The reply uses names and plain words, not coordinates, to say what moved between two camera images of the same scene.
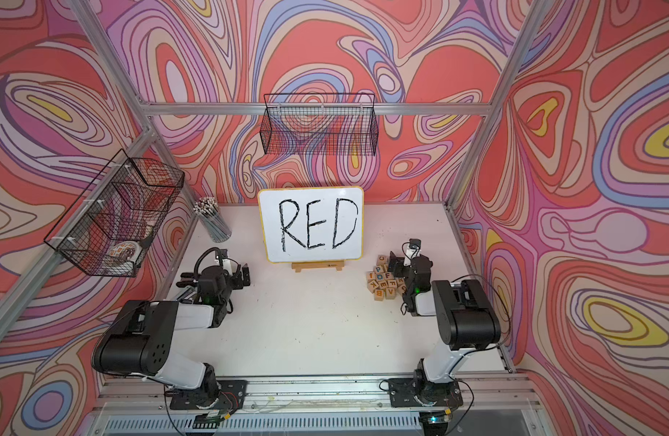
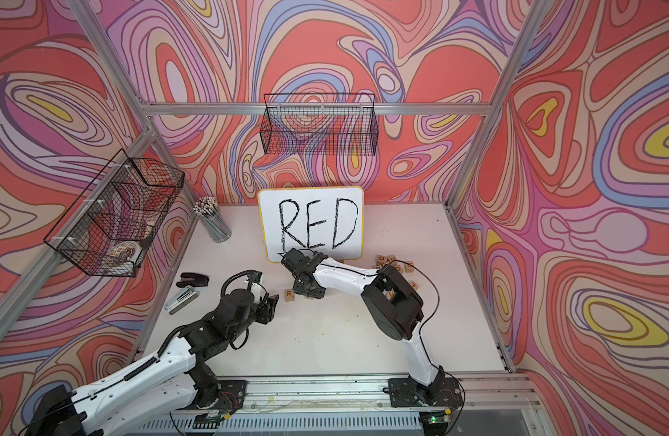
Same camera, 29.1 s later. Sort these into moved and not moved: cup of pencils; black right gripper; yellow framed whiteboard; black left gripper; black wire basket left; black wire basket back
Moved: black right gripper; black left gripper
Not moved: black wire basket left; cup of pencils; black wire basket back; yellow framed whiteboard
